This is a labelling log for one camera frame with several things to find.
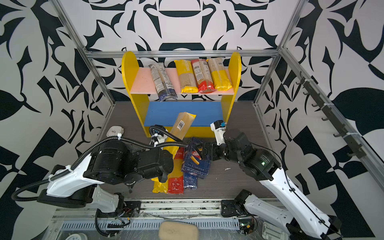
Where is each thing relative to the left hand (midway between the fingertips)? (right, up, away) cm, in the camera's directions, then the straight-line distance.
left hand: (173, 154), depth 52 cm
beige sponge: (-2, -36, +14) cm, 39 cm away
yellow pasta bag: (-10, -24, +27) cm, 37 cm away
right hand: (+11, +1, +10) cm, 15 cm away
